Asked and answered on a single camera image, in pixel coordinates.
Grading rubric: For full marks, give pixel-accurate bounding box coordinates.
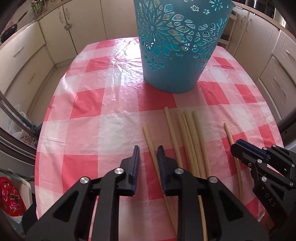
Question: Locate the red white checkered tablecloth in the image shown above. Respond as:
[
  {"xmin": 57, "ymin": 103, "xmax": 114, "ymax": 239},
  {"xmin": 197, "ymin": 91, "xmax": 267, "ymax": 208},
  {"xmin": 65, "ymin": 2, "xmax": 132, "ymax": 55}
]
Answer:
[{"xmin": 35, "ymin": 38, "xmax": 282, "ymax": 240}]

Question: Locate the black frying pan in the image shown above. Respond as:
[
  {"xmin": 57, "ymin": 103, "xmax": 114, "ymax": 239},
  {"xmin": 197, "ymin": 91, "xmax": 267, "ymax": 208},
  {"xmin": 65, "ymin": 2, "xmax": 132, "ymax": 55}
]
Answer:
[{"xmin": 1, "ymin": 11, "xmax": 27, "ymax": 44}]

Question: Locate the blue perforated plastic basket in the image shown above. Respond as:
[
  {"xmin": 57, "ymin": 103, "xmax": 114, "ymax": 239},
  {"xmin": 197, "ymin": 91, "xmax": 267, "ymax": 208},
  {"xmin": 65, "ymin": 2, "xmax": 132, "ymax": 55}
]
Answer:
[{"xmin": 134, "ymin": 0, "xmax": 235, "ymax": 93}]

